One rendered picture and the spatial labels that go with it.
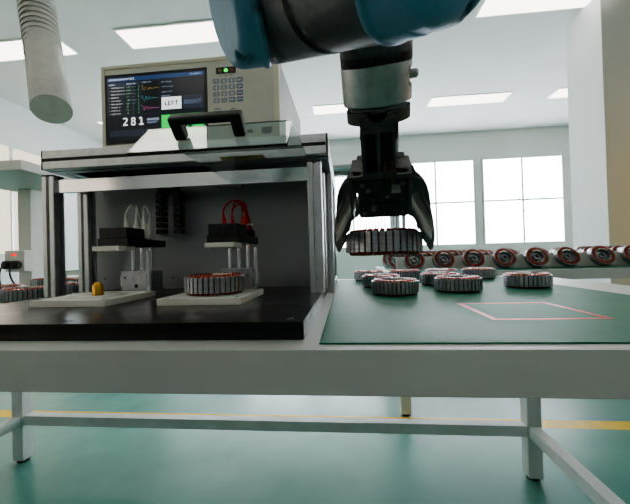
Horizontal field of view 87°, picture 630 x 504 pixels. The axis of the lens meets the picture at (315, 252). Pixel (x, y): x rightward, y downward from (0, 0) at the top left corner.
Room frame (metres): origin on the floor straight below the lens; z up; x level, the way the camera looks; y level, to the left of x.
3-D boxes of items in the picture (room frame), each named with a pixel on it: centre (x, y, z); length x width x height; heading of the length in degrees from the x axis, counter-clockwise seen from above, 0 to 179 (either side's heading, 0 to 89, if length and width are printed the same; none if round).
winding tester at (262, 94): (0.96, 0.27, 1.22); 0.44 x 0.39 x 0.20; 85
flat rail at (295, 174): (0.75, 0.30, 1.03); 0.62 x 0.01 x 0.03; 85
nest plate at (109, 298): (0.66, 0.43, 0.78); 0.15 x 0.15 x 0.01; 85
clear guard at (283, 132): (0.64, 0.14, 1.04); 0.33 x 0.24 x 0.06; 175
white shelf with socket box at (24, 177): (1.31, 1.16, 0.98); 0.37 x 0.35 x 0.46; 85
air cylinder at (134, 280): (0.80, 0.42, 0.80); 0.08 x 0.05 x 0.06; 85
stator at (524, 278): (0.87, -0.56, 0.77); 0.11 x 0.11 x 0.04
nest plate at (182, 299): (0.63, 0.19, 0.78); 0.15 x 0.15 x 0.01; 85
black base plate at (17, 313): (0.66, 0.31, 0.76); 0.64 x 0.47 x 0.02; 85
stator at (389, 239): (0.49, -0.10, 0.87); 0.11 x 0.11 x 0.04
